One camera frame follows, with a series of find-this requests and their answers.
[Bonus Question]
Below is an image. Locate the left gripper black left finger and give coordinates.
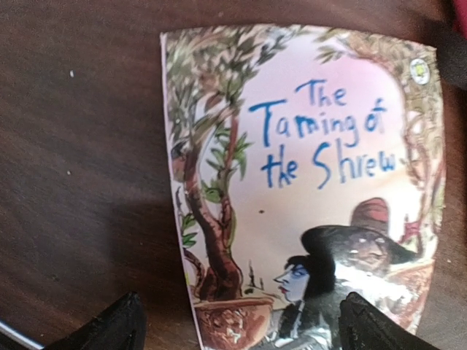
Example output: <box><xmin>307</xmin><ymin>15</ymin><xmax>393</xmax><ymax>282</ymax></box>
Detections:
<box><xmin>45</xmin><ymin>292</ymin><xmax>147</xmax><ymax>350</ymax></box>

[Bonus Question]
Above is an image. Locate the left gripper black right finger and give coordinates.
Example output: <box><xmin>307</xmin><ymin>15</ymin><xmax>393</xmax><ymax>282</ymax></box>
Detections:
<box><xmin>339</xmin><ymin>292</ymin><xmax>438</xmax><ymax>350</ymax></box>

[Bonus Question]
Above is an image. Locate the small pink illustrated book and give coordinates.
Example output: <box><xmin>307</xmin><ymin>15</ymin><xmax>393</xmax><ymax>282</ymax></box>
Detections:
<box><xmin>161</xmin><ymin>24</ymin><xmax>446</xmax><ymax>349</ymax></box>

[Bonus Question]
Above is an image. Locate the red backpack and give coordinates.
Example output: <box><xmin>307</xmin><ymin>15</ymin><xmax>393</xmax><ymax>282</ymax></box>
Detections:
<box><xmin>450</xmin><ymin>0</ymin><xmax>467</xmax><ymax>37</ymax></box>

